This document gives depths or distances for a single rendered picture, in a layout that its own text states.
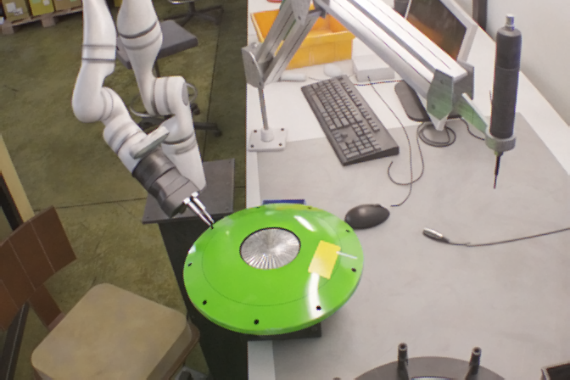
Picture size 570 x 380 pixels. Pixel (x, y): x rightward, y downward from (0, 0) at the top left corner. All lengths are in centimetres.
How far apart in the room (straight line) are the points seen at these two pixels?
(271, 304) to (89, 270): 192
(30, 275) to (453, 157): 118
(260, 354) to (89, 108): 57
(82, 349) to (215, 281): 70
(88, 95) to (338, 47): 105
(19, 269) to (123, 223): 141
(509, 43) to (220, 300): 59
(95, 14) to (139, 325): 82
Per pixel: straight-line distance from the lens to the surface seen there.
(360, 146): 148
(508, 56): 81
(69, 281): 275
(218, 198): 151
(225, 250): 99
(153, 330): 154
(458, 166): 145
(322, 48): 195
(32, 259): 163
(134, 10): 122
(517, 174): 145
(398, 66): 97
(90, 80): 115
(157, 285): 255
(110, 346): 154
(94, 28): 116
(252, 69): 144
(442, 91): 90
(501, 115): 85
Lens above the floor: 175
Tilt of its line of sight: 35 degrees down
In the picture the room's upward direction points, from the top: 8 degrees counter-clockwise
